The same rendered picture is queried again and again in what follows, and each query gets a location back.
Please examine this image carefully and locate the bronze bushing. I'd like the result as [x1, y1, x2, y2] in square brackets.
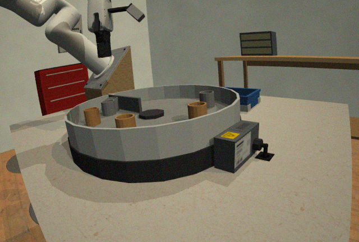
[115, 113, 136, 128]
[187, 102, 207, 119]
[84, 107, 101, 126]

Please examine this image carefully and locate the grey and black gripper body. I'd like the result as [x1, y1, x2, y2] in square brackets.
[88, 0, 113, 33]

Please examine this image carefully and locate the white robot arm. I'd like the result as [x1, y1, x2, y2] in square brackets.
[0, 0, 145, 79]

